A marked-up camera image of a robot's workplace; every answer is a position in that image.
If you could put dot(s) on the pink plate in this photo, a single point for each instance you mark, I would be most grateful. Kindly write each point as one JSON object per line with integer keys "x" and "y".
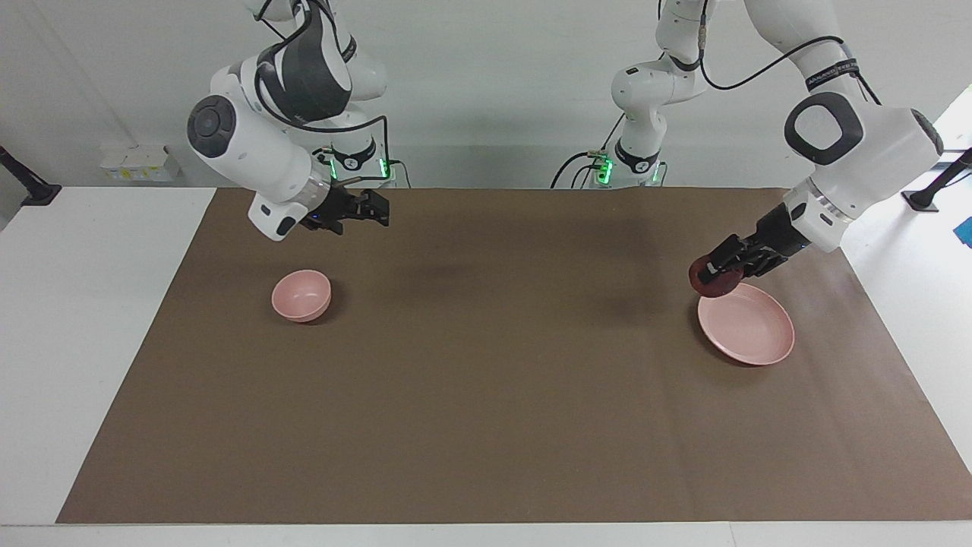
{"x": 748, "y": 327}

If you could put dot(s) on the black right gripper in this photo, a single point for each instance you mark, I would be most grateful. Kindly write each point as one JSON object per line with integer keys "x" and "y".
{"x": 332, "y": 209}

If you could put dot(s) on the black stand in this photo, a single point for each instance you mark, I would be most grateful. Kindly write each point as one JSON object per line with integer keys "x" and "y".
{"x": 38, "y": 194}
{"x": 923, "y": 199}

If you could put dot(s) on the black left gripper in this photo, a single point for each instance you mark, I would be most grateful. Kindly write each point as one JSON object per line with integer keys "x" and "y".
{"x": 776, "y": 234}

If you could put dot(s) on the dark red apple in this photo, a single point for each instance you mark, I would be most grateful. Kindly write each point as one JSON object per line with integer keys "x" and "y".
{"x": 714, "y": 288}

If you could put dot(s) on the blue object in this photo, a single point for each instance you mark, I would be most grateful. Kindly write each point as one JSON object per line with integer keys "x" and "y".
{"x": 966, "y": 232}

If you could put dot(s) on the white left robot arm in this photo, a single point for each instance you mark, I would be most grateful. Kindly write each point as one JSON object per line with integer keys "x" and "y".
{"x": 873, "y": 144}

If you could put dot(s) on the white wall power boxes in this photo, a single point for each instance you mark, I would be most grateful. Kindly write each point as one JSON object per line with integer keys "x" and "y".
{"x": 140, "y": 163}

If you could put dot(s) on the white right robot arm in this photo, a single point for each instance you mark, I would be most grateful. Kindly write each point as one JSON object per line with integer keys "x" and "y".
{"x": 250, "y": 152}

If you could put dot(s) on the pink bowl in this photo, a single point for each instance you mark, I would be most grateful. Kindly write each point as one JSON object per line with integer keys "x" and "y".
{"x": 301, "y": 296}

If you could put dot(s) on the brown table mat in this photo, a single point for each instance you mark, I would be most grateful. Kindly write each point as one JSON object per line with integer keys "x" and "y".
{"x": 486, "y": 380}

